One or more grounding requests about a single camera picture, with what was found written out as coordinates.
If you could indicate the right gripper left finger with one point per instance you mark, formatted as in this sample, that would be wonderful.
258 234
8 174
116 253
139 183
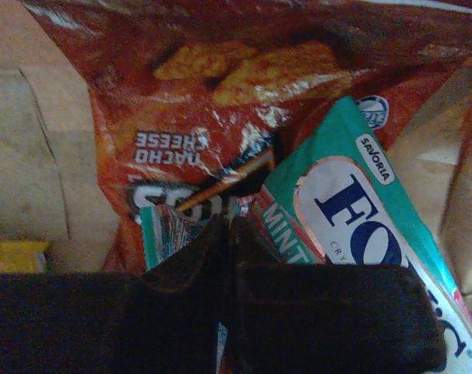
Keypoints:
163 321

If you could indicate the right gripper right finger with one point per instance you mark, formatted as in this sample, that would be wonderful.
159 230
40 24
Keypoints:
328 318

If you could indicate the teal mint candy bag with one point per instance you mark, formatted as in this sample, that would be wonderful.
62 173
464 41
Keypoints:
335 200

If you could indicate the yellow candy packet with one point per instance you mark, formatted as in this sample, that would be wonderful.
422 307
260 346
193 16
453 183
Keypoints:
23 256

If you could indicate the red Doritos chips bag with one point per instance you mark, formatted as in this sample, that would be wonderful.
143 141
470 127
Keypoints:
195 102

